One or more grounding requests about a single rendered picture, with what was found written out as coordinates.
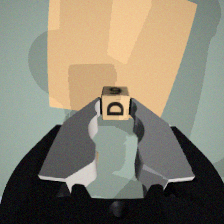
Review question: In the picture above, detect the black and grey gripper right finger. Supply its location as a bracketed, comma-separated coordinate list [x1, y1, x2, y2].
[128, 98, 224, 224]

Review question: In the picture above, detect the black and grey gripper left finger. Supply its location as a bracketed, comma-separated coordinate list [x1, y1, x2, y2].
[0, 97, 102, 224]

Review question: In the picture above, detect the beige flat mat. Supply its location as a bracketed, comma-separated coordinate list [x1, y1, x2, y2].
[48, 0, 197, 117]

